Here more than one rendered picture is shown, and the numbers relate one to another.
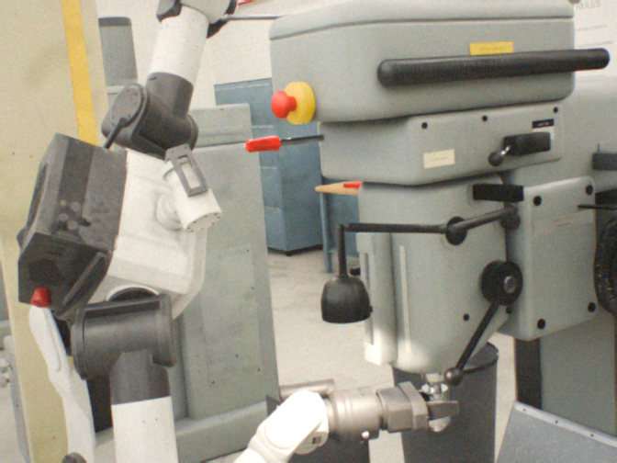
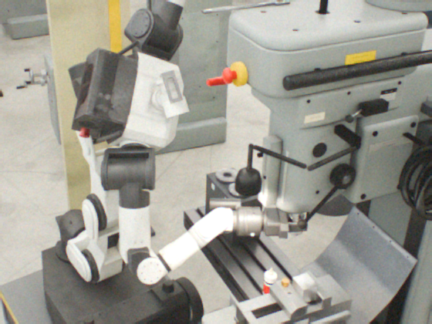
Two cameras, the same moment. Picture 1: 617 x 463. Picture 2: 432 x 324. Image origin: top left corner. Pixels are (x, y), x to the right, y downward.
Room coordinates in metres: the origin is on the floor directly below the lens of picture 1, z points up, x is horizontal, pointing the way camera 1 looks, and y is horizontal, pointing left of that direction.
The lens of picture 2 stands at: (-0.28, -0.07, 2.36)
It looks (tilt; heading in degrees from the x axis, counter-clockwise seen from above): 30 degrees down; 8
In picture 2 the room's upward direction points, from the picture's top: 1 degrees clockwise
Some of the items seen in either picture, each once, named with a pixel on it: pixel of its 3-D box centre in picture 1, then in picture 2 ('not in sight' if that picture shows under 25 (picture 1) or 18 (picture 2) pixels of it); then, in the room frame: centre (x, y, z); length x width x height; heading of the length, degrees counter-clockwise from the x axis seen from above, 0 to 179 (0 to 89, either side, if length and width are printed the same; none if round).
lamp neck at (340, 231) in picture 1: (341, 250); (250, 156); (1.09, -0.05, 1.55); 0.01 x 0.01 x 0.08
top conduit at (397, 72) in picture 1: (502, 65); (365, 68); (1.14, -0.31, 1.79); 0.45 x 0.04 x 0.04; 123
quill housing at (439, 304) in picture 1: (430, 268); (305, 155); (1.25, -0.20, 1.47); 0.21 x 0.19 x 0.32; 33
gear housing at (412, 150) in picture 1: (441, 140); (325, 86); (1.27, -0.24, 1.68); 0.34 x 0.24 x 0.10; 123
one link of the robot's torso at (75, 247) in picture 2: not in sight; (98, 254); (1.63, 0.56, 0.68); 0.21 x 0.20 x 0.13; 42
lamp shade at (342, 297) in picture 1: (344, 296); (248, 178); (1.09, -0.05, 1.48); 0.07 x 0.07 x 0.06
